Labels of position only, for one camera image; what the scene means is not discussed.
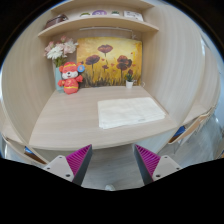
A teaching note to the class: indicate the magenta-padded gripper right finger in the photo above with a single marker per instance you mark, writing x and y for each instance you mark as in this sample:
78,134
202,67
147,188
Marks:
148,160

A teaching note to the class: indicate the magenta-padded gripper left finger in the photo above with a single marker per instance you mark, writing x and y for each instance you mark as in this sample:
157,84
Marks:
77,160

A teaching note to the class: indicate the cream white towel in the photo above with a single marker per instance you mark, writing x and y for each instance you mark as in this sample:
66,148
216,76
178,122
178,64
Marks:
130,112

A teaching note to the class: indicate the wooden chair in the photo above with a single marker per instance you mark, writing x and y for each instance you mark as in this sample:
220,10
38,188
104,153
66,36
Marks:
23,150
193,128

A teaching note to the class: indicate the small plant in white pot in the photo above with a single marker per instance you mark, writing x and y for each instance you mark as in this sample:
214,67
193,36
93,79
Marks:
129,83

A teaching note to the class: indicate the red plush mouse toy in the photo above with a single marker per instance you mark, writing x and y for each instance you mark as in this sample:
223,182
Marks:
70,80

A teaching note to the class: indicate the teal flower vase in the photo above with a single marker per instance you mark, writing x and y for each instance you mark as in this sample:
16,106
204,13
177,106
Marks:
58,80

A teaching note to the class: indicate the yellow poppy flower painting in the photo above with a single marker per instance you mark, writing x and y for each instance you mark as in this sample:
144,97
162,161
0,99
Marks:
110,60

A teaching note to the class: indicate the white and pink flower bouquet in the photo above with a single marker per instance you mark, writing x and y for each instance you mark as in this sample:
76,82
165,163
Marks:
60,50

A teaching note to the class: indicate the wooden wall shelf with items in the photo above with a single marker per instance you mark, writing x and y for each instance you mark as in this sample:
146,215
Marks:
100,22

